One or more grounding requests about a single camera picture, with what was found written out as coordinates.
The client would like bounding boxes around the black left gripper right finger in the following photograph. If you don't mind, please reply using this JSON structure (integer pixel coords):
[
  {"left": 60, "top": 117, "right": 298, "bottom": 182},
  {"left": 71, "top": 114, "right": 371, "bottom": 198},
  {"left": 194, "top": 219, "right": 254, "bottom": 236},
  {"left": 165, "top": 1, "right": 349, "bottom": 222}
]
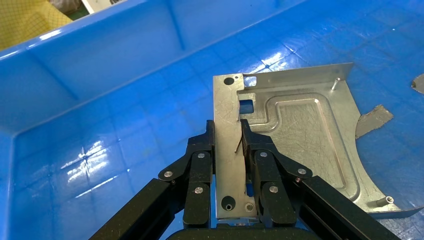
[{"left": 240, "top": 119, "right": 402, "bottom": 240}]

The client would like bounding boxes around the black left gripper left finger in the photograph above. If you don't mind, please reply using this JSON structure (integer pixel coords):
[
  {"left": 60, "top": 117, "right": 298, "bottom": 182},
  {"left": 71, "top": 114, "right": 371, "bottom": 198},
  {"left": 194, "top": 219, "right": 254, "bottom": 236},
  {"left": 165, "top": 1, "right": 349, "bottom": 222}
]
[{"left": 88, "top": 119, "right": 217, "bottom": 240}]

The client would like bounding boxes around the stamped metal plate part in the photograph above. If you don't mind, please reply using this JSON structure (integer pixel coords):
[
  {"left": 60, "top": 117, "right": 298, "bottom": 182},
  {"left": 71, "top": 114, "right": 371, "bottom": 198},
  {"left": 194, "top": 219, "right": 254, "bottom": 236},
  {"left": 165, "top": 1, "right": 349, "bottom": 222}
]
[{"left": 212, "top": 62, "right": 424, "bottom": 221}]

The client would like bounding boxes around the grey tape piece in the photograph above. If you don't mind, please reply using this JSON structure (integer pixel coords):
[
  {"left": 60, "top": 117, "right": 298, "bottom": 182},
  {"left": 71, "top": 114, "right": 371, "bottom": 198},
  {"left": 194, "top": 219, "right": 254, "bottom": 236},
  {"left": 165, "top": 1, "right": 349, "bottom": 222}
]
[{"left": 355, "top": 104, "right": 395, "bottom": 140}]

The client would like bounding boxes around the blue plastic bin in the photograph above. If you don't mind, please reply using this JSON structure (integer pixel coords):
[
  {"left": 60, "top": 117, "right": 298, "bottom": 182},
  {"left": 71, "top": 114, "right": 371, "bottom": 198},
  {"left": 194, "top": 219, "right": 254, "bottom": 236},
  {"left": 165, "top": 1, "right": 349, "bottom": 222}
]
[{"left": 0, "top": 0, "right": 424, "bottom": 240}]

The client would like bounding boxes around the grey metal piece at edge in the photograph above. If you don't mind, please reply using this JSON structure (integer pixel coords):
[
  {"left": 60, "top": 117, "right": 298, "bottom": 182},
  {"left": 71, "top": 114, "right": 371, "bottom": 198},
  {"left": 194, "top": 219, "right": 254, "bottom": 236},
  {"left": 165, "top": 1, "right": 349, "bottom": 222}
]
[{"left": 411, "top": 73, "right": 424, "bottom": 95}]

